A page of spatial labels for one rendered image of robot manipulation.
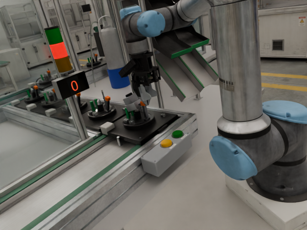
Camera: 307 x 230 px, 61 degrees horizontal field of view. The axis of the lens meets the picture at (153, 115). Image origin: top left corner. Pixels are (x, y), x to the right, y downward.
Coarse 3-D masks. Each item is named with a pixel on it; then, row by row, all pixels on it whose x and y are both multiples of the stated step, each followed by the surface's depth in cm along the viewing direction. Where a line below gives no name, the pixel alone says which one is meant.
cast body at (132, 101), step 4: (128, 96) 107; (132, 96) 107; (136, 96) 108; (124, 100) 109; (128, 100) 107; (132, 100) 107; (136, 100) 108; (140, 100) 108; (128, 104) 108; (132, 104) 106; (136, 104) 106; (128, 108) 109; (132, 108) 107; (136, 108) 106
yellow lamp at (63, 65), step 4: (56, 60) 92; (60, 60) 92; (64, 60) 93; (68, 60) 94; (56, 64) 93; (60, 64) 93; (64, 64) 93; (68, 64) 94; (60, 68) 93; (64, 68) 93; (68, 68) 94; (60, 72) 94
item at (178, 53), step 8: (168, 32) 125; (152, 40) 117; (160, 40) 123; (168, 40) 124; (176, 40) 123; (160, 48) 115; (168, 48) 118; (176, 48) 119; (184, 48) 120; (192, 48) 118; (168, 56) 113; (176, 56) 113
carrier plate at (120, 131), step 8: (152, 112) 119; (160, 112) 117; (120, 120) 118; (160, 120) 110; (168, 120) 108; (120, 128) 110; (144, 128) 106; (152, 128) 105; (112, 136) 108; (120, 136) 104; (128, 136) 102; (136, 136) 101; (144, 136) 100; (152, 136) 102
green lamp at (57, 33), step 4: (56, 28) 89; (48, 32) 88; (52, 32) 88; (56, 32) 89; (60, 32) 91; (48, 36) 89; (52, 36) 89; (56, 36) 89; (60, 36) 90; (48, 40) 90; (52, 40) 89; (56, 40) 89; (60, 40) 90; (52, 44) 90
